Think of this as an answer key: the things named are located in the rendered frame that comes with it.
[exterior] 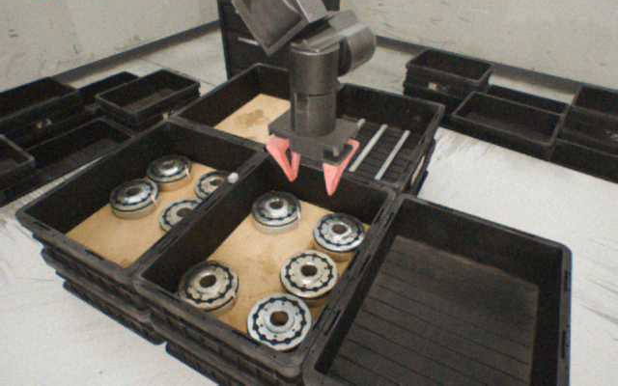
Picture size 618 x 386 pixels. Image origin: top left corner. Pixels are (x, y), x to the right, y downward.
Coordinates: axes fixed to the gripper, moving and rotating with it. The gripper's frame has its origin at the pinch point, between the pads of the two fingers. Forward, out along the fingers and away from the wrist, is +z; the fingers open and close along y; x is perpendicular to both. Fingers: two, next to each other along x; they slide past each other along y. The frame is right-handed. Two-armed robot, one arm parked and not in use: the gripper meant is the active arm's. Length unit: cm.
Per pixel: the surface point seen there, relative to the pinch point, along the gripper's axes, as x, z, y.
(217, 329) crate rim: 19.5, 13.7, 3.6
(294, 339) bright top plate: 12.2, 20.6, -4.0
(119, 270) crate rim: 19.5, 13.6, 23.3
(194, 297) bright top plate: 14.3, 20.4, 14.1
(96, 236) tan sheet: 12, 23, 44
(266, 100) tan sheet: -55, 23, 47
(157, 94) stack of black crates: -87, 56, 141
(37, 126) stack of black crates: -34, 55, 161
